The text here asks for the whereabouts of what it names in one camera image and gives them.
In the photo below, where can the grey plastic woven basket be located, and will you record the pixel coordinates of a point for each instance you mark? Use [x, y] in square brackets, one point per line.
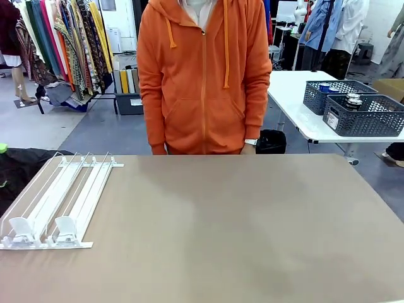
[312, 98]
[363, 123]

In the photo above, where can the white can dispenser rack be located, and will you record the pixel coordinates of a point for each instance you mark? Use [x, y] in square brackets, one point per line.
[79, 202]

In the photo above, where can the person's left hand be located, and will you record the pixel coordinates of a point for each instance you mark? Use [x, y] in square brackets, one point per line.
[247, 150]

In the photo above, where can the black cloth cover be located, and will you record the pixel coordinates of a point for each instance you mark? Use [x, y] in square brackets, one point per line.
[22, 170]

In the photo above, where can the mannequin legs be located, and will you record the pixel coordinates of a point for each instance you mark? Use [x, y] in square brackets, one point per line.
[19, 82]

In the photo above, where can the grey cloth pile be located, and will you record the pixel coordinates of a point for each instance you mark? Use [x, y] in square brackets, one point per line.
[60, 94]

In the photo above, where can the brown patterned garment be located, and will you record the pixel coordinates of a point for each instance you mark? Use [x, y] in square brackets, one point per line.
[31, 60]

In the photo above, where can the orange hanging garment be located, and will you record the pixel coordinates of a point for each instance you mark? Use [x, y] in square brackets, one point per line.
[64, 63]

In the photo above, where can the green patterned garment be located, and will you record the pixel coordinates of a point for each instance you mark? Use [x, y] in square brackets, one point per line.
[72, 57]

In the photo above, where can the maroon garment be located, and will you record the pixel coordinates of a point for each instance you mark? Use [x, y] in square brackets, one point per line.
[8, 28]

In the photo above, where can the black metal clothes rack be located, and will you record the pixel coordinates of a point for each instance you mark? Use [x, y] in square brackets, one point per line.
[116, 107]

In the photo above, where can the teal garment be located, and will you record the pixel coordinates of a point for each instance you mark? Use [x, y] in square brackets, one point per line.
[41, 31]

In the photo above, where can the pink garment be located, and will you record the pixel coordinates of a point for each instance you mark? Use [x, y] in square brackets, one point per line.
[47, 25]

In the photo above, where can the white fabric roll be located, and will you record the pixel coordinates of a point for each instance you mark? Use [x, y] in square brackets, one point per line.
[117, 82]

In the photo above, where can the grey storage bin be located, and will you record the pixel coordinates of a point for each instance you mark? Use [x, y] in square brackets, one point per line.
[129, 105]

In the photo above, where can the dark patterned garment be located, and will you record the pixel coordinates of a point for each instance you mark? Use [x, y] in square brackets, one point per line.
[91, 47]

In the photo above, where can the yellow fabric roll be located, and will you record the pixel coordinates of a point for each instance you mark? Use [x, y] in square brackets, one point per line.
[124, 83]

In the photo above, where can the cream fabric roll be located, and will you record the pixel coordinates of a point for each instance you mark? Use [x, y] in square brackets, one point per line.
[130, 82]

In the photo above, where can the brown fabric roll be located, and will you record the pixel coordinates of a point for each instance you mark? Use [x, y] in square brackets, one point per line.
[135, 80]

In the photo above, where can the black fabric roll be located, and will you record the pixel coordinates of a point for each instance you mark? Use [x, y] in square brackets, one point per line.
[128, 67]

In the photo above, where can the yellow garment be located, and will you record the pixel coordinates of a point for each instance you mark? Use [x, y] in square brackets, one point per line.
[101, 31]

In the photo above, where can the white air purifier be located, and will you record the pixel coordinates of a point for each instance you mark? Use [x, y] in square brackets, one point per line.
[113, 39]

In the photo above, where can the person in orange hoodie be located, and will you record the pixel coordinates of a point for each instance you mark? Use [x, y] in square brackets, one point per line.
[202, 94]

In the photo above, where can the white inner shirt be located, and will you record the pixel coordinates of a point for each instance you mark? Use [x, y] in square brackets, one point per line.
[197, 11]

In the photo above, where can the white wrist watch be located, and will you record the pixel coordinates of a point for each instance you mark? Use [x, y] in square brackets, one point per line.
[251, 142]

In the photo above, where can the black bag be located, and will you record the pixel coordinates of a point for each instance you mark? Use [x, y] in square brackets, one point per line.
[273, 142]

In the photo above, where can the white side table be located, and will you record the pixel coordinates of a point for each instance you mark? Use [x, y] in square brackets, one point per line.
[290, 94]

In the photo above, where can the black equipment rack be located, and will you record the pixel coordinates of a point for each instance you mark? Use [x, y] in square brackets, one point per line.
[290, 47]

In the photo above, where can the grey trousers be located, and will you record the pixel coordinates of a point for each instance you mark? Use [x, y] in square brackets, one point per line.
[309, 58]

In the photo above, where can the blue shirt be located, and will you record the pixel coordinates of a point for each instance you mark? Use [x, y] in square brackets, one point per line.
[312, 25]

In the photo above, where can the black stand pole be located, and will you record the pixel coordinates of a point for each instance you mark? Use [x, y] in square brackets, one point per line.
[325, 31]

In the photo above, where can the dark patterned skirt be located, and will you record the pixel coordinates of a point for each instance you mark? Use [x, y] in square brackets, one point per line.
[339, 63]

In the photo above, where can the white hanging shirt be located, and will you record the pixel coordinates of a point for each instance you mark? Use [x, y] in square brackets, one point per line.
[350, 25]

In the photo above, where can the black step stool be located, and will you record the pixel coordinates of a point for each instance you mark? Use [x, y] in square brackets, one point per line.
[365, 52]

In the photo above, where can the black trouser leg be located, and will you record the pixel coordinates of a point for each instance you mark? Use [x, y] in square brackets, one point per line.
[396, 151]

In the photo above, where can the cardboard box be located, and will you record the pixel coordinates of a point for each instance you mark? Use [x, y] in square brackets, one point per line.
[391, 86]

